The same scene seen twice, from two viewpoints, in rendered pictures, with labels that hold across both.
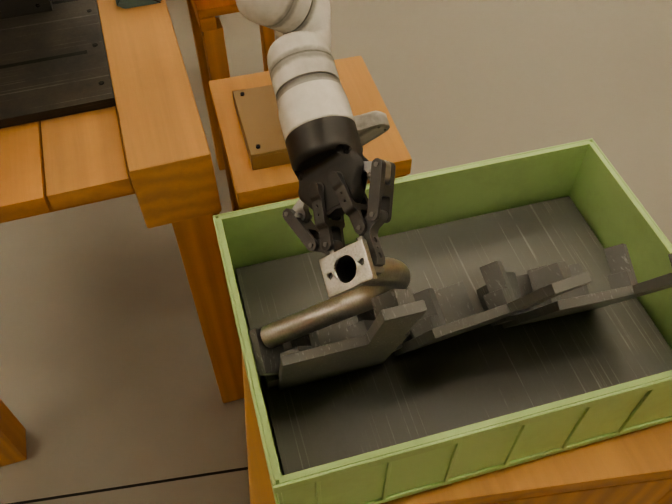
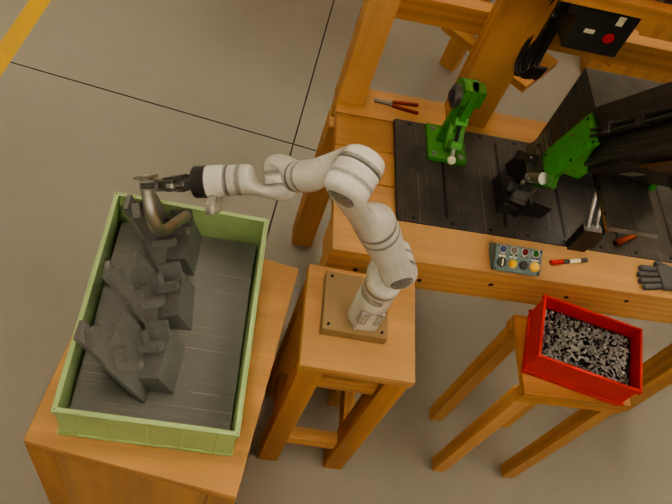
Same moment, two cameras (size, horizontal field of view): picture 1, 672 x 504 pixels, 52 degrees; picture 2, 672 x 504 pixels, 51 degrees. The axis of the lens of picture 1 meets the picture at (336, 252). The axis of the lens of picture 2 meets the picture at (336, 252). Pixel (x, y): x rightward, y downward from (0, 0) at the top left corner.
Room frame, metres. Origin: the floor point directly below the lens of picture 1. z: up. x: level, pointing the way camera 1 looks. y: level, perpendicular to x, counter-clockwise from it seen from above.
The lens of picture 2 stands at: (0.87, -0.96, 2.55)
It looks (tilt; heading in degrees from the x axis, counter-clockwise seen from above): 55 degrees down; 90
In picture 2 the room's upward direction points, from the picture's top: 23 degrees clockwise
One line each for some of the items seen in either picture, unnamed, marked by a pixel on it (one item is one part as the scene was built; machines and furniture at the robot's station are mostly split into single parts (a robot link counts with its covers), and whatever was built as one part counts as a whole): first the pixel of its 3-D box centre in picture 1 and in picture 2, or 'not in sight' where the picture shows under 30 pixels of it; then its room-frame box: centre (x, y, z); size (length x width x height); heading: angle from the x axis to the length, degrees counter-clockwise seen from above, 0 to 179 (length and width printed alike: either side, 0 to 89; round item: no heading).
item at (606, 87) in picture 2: not in sight; (605, 133); (1.53, 0.94, 1.07); 0.30 x 0.18 x 0.34; 18
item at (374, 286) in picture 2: not in sight; (390, 270); (1.01, 0.06, 1.13); 0.09 x 0.09 x 0.17; 32
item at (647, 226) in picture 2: not in sight; (619, 180); (1.57, 0.70, 1.11); 0.39 x 0.16 x 0.03; 108
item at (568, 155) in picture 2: not in sight; (579, 150); (1.42, 0.69, 1.17); 0.13 x 0.12 x 0.20; 18
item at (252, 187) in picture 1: (305, 125); (358, 324); (1.01, 0.06, 0.83); 0.32 x 0.32 x 0.04; 15
